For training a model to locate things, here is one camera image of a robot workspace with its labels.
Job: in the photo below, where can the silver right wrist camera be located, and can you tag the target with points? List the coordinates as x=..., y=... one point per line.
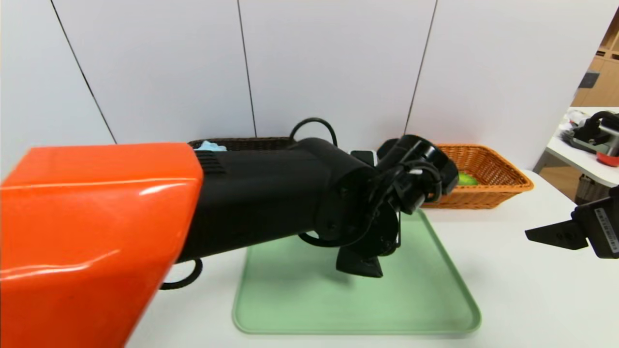
x=599, y=145

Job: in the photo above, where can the dark brown wicker basket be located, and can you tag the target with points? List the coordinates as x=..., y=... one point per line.
x=251, y=143

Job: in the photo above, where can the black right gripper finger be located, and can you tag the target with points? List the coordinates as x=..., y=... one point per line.
x=561, y=235

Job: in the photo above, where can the dark woven storage basket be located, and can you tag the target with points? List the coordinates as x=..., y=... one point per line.
x=595, y=188

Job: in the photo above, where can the orange wicker basket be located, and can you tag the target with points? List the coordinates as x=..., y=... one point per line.
x=483, y=193

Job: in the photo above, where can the grey box on shelf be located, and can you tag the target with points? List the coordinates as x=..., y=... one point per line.
x=587, y=80

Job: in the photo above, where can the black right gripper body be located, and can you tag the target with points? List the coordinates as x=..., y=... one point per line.
x=603, y=227

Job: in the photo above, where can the light green plastic tray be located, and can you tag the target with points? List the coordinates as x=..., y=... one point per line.
x=300, y=304

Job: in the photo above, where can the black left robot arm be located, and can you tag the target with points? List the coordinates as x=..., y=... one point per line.
x=251, y=203

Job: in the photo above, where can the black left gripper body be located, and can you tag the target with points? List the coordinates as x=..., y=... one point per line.
x=357, y=258

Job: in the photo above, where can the wooden shelf cabinet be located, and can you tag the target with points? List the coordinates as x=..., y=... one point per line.
x=604, y=82

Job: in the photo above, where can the green lime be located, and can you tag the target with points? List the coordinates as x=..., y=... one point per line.
x=468, y=180

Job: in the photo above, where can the black glasses case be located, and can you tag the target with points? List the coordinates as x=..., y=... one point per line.
x=360, y=266

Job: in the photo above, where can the blue mesh bath loofah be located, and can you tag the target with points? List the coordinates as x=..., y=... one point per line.
x=208, y=146

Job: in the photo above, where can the red round fruit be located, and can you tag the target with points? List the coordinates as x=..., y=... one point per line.
x=608, y=160

